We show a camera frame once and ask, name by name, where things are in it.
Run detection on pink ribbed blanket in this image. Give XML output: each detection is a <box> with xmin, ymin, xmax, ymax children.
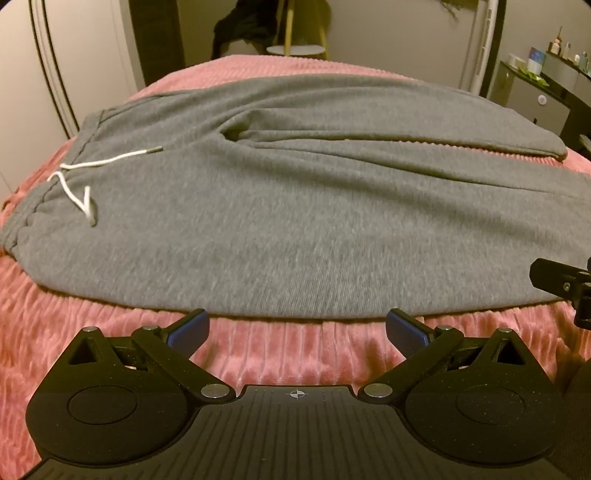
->
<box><xmin>0</xmin><ymin>54</ymin><xmax>591</xmax><ymax>480</ymax></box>

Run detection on dark clothing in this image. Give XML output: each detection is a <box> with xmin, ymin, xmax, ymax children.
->
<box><xmin>211</xmin><ymin>0</ymin><xmax>289</xmax><ymax>61</ymax></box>

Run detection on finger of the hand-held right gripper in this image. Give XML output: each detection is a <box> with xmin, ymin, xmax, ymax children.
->
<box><xmin>529</xmin><ymin>257</ymin><xmax>591</xmax><ymax>329</ymax></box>

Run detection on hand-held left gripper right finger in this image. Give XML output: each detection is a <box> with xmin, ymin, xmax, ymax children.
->
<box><xmin>362</xmin><ymin>309</ymin><xmax>528</xmax><ymax>404</ymax></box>

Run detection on grey drawstring pants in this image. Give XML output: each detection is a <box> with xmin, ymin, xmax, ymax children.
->
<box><xmin>0</xmin><ymin>74</ymin><xmax>591</xmax><ymax>320</ymax></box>

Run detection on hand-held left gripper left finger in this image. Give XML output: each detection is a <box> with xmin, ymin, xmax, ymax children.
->
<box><xmin>68</xmin><ymin>309</ymin><xmax>235</xmax><ymax>405</ymax></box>

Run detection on black desk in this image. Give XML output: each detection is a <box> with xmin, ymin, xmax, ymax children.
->
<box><xmin>485</xmin><ymin>59</ymin><xmax>591</xmax><ymax>160</ymax></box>

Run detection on white round stool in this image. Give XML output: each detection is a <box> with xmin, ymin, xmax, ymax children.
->
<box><xmin>266</xmin><ymin>44</ymin><xmax>327</xmax><ymax>57</ymax></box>

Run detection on white wardrobe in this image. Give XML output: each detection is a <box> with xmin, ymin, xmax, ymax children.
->
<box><xmin>0</xmin><ymin>0</ymin><xmax>151</xmax><ymax>204</ymax></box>

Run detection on grey cabinet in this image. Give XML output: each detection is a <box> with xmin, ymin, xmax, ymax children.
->
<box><xmin>512</xmin><ymin>69</ymin><xmax>578</xmax><ymax>136</ymax></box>

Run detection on white curved pole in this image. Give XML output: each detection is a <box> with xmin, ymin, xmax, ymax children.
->
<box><xmin>468</xmin><ymin>0</ymin><xmax>502</xmax><ymax>99</ymax></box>

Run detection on yellow wooden chair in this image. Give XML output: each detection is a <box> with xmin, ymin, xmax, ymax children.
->
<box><xmin>281</xmin><ymin>0</ymin><xmax>329</xmax><ymax>61</ymax></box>

